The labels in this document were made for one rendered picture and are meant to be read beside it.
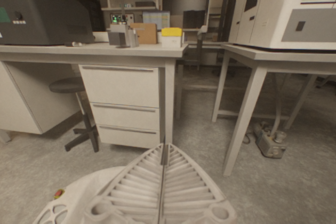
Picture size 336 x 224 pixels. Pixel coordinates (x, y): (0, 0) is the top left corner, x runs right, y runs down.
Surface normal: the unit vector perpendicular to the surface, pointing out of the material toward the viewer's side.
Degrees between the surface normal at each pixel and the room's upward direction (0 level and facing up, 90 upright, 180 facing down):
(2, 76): 90
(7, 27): 90
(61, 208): 0
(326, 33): 90
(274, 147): 88
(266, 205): 0
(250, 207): 0
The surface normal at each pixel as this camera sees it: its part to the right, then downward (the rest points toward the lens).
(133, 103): -0.17, 0.47
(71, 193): 0.01, -0.88
